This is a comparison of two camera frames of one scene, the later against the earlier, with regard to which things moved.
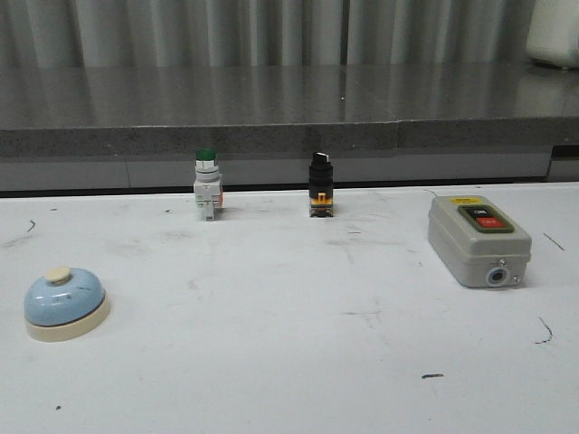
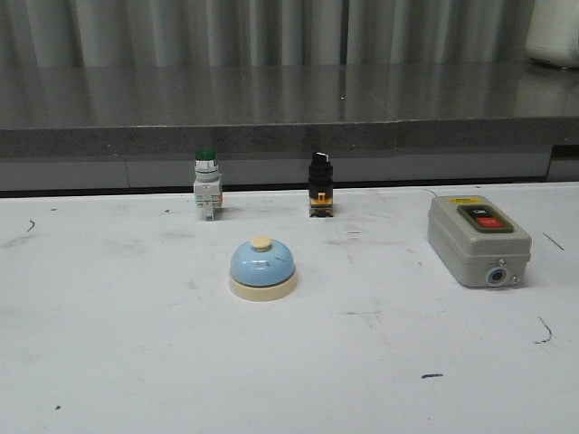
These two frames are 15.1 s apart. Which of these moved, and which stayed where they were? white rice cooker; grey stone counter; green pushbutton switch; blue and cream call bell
Moved: blue and cream call bell
Stayed: white rice cooker; grey stone counter; green pushbutton switch
